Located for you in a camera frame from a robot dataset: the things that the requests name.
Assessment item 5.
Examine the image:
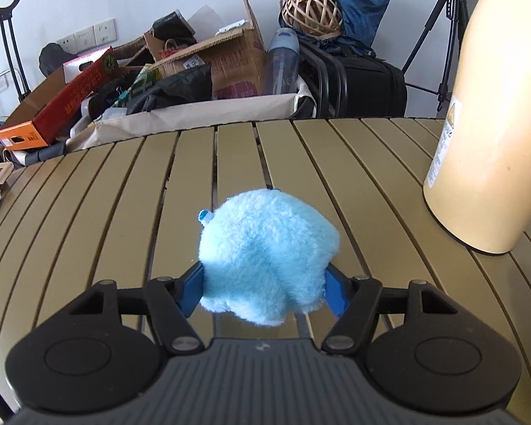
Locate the blue cloth bag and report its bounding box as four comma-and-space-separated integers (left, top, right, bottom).
278, 0, 398, 58

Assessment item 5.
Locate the black bag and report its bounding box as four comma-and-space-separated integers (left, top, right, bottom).
38, 43, 78, 78

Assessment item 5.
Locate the orange cardboard tray box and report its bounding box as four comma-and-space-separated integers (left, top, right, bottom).
0, 46, 116, 148

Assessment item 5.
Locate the green patterned bag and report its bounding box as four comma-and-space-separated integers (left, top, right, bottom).
115, 64, 164, 107

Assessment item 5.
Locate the open brown cardboard box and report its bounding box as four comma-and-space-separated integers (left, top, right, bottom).
144, 0, 268, 100

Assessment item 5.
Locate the yellow thermos jug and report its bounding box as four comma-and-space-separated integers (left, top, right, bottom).
422, 0, 531, 255

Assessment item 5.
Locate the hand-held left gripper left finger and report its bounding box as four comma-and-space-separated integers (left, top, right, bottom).
64, 261, 206, 356

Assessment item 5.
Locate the black cloth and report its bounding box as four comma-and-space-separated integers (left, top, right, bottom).
126, 63, 213, 113

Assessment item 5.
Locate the wicker ball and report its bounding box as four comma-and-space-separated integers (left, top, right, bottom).
282, 0, 343, 38

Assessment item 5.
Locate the light blue fluffy plush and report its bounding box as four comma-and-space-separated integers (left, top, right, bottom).
198, 188, 341, 328

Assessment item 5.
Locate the black fur-lined boot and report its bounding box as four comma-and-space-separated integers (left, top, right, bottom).
153, 11, 198, 47

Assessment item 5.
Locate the beige folding wagon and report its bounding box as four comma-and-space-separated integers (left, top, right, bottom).
11, 86, 315, 164

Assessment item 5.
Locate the grey blue water bottle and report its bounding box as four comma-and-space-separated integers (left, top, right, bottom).
263, 27, 301, 96

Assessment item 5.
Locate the black suitcase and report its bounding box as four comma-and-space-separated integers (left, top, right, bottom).
298, 42, 408, 119

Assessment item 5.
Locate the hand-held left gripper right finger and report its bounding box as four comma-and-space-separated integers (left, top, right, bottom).
321, 263, 467, 356

